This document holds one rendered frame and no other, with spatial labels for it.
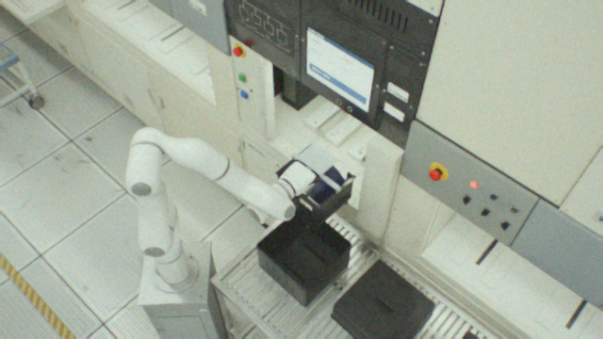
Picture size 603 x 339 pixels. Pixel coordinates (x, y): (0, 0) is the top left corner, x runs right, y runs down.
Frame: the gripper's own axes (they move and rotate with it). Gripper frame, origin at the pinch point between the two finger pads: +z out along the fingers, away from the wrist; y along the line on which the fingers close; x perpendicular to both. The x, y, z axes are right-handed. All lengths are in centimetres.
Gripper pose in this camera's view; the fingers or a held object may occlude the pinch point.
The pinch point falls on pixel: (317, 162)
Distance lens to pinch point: 204.7
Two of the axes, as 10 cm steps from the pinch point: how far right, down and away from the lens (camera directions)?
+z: 6.8, -5.8, 4.4
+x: 0.1, -5.9, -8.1
